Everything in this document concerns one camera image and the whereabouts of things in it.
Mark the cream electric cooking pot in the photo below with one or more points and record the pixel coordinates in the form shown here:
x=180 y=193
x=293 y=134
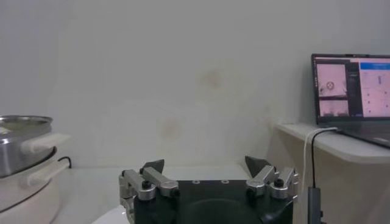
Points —
x=24 y=201

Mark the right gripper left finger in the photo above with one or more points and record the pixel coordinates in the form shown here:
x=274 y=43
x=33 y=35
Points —
x=152 y=182

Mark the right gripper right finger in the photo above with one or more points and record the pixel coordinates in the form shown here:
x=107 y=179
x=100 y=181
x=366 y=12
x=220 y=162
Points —
x=265 y=179

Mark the white side desk with laptop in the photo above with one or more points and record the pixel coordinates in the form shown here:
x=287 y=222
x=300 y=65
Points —
x=350 y=149

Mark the grey open laptop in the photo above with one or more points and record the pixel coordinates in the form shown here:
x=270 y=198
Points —
x=359 y=91

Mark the perforated steel steamer basket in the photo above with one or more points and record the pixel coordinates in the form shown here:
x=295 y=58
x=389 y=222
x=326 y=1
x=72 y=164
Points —
x=18 y=152

